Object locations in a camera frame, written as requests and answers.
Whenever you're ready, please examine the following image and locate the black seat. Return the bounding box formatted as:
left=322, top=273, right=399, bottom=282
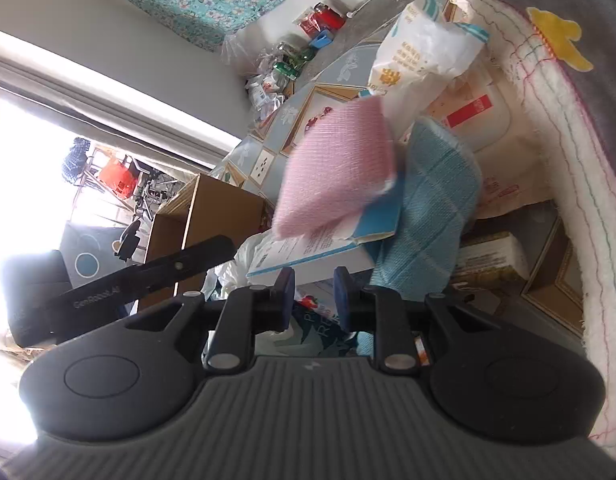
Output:
left=112, top=219, right=142, bottom=262

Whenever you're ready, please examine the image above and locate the pink mesh sponge pad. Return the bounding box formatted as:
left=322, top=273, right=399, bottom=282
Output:
left=272, top=96, right=398, bottom=239

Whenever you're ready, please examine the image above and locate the clear plastic bag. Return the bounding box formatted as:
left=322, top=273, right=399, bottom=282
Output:
left=219, top=29, right=290, bottom=112

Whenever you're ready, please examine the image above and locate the blue checked towel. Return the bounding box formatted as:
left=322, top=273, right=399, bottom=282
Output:
left=372, top=116, right=483, bottom=302

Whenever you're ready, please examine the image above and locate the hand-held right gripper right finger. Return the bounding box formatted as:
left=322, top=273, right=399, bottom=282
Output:
left=334, top=266, right=499, bottom=373

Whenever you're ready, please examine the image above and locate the wet wipes pack red label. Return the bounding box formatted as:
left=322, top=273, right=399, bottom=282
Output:
left=427, top=57, right=540, bottom=219

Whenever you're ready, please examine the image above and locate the red plastic bag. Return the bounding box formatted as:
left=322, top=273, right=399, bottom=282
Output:
left=96, top=154, right=140, bottom=199

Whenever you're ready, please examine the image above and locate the yellowish tissue pack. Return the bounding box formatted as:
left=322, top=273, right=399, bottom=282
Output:
left=457, top=233, right=532, bottom=284

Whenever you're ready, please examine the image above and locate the dark blue hanging garment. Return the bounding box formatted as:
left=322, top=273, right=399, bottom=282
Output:
left=61, top=136, right=92, bottom=187

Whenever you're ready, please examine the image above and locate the white quilt with yellow patch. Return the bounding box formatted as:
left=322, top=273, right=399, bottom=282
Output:
left=417, top=0, right=616, bottom=461

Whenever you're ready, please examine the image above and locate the brown cardboard box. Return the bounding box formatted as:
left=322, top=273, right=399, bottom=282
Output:
left=144, top=173, right=267, bottom=307

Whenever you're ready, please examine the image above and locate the white and blue box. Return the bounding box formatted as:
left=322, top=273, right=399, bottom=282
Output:
left=247, top=180, right=405, bottom=282

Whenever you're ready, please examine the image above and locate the wheelchair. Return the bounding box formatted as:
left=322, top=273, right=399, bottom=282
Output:
left=122, top=154, right=190, bottom=222

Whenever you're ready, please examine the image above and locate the white packet with orange print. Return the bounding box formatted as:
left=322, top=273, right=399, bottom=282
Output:
left=367, top=0, right=490, bottom=137

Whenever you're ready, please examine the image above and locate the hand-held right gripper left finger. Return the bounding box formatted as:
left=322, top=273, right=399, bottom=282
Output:
left=123, top=267, right=295, bottom=373

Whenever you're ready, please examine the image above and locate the white plastic bag teal print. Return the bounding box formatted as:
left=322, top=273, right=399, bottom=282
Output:
left=207, top=232, right=360, bottom=357

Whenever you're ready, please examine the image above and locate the blue bedding with circles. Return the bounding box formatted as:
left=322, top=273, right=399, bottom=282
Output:
left=57, top=221, right=155, bottom=292

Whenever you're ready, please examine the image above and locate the red packet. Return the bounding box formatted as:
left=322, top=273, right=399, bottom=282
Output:
left=297, top=12, right=322, bottom=37

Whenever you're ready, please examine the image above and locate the teal floral cloth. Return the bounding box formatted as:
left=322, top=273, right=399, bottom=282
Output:
left=90, top=0, right=420, bottom=54

